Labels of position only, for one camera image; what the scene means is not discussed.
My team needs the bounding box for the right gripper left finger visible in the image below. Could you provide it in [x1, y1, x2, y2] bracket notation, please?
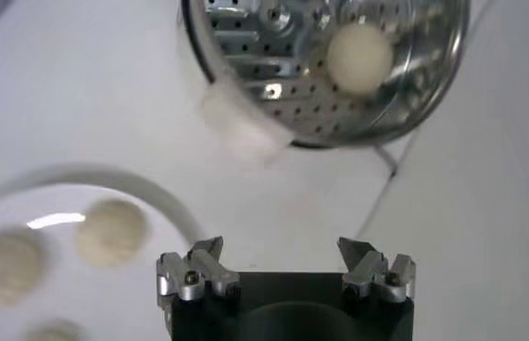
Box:
[155, 235, 242, 308]

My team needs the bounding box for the large white round plate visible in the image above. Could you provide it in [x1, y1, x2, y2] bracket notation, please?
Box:
[0, 161, 209, 341]

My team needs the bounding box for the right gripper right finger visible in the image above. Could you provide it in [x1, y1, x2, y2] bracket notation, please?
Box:
[336, 236, 418, 305]

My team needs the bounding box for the white steamed baozi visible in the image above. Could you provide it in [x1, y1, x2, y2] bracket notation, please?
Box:
[74, 197, 149, 269]
[25, 318, 84, 341]
[326, 22, 395, 96]
[0, 226, 50, 310]

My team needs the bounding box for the perforated stainless steel steamer basket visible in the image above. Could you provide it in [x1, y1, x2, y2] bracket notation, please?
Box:
[180, 0, 472, 150]

